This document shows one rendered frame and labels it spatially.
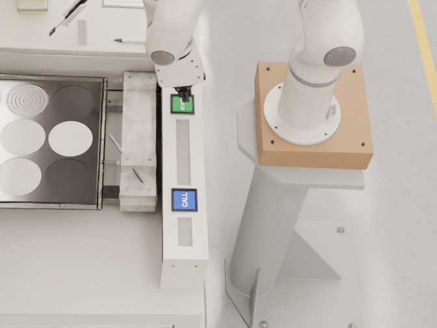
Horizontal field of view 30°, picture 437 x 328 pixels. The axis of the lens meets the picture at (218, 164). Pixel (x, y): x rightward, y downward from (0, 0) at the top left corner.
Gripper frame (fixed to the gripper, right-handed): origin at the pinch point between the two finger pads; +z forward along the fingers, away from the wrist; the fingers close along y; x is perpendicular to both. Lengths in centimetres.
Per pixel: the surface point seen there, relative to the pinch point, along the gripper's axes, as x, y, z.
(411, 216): 29, 66, 117
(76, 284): -38.8, -26.4, 13.8
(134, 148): -6.9, -13.4, 10.3
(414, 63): 102, 81, 120
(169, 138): -9.5, -4.3, 4.1
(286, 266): 3, 20, 97
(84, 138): -5.7, -24.4, 5.9
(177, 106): -0.7, -2.2, 4.1
